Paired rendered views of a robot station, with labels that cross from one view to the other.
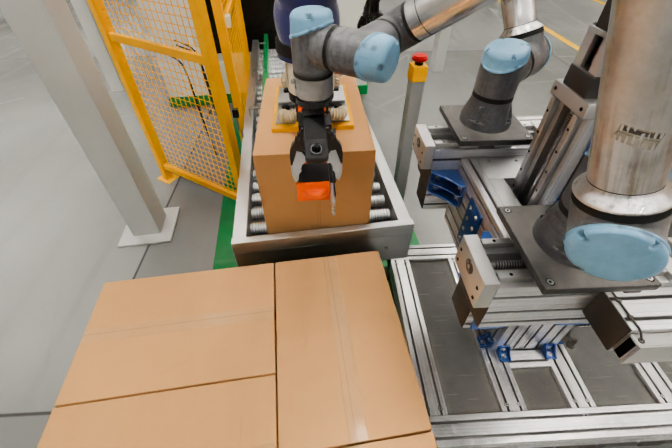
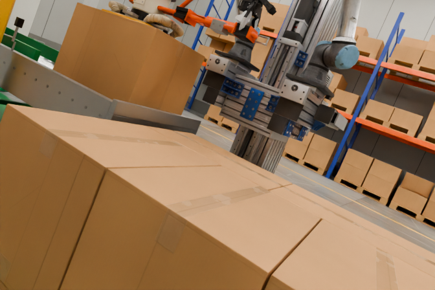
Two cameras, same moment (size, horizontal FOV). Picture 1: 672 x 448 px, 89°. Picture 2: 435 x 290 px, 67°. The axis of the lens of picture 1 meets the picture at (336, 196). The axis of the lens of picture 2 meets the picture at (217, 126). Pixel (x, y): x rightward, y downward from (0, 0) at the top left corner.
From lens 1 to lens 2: 1.50 m
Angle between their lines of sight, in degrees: 62
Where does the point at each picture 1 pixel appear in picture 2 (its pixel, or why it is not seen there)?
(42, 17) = not seen: outside the picture
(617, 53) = not seen: outside the picture
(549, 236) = (312, 75)
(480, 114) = (243, 52)
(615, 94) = (350, 8)
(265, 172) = (156, 46)
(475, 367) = not seen: hidden behind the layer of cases
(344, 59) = not seen: outside the picture
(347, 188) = (184, 79)
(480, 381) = not seen: hidden behind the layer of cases
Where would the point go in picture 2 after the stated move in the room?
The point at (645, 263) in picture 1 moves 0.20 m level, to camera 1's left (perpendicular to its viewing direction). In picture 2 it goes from (356, 57) to (347, 42)
